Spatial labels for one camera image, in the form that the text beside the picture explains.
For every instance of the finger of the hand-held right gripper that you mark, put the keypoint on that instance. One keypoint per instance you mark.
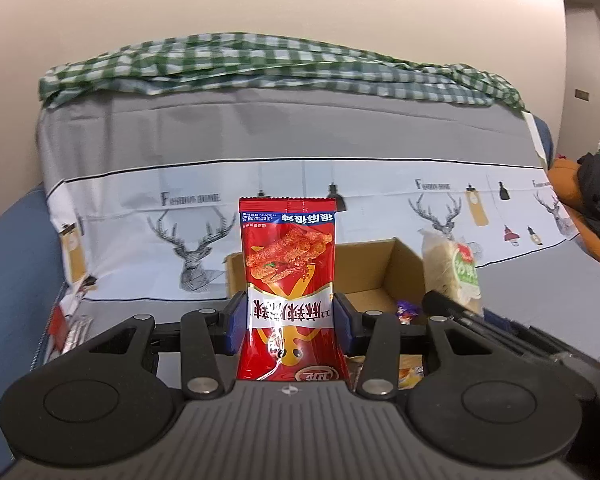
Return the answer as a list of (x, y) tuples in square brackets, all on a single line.
[(445, 302)]

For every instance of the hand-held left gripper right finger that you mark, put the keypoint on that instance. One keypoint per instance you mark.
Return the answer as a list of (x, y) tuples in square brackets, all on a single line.
[(342, 321)]

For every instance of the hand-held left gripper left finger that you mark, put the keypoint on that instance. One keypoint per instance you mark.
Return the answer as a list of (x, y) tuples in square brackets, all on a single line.
[(237, 321)]

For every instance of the rice cracker packet green label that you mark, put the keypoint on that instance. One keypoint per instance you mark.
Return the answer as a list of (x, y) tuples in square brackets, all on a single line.
[(455, 270)]

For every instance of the cardboard box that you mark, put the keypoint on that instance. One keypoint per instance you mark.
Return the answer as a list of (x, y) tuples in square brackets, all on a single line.
[(375, 270)]

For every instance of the red spicy snack packet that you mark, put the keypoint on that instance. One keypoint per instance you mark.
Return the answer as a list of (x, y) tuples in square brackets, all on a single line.
[(290, 260)]

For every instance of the purple wrapped candy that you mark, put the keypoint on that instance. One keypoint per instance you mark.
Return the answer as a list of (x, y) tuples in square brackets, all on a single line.
[(405, 310)]

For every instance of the orange cushion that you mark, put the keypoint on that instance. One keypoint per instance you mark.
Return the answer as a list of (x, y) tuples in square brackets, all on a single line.
[(575, 210)]

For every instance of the silver stick sachet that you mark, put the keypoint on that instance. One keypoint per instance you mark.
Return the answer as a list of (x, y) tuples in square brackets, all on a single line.
[(84, 329), (71, 336)]

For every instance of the small red sachet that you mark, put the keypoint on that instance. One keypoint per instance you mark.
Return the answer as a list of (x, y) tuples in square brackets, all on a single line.
[(56, 322)]

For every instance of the grey deer print sofa cover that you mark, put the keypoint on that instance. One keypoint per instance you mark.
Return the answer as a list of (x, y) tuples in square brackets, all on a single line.
[(280, 130)]

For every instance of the green checked cloth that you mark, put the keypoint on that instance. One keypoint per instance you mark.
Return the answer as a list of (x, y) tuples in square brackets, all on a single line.
[(280, 60)]

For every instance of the wall switch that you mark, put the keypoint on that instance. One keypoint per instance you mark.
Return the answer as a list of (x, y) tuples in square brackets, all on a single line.
[(581, 94)]

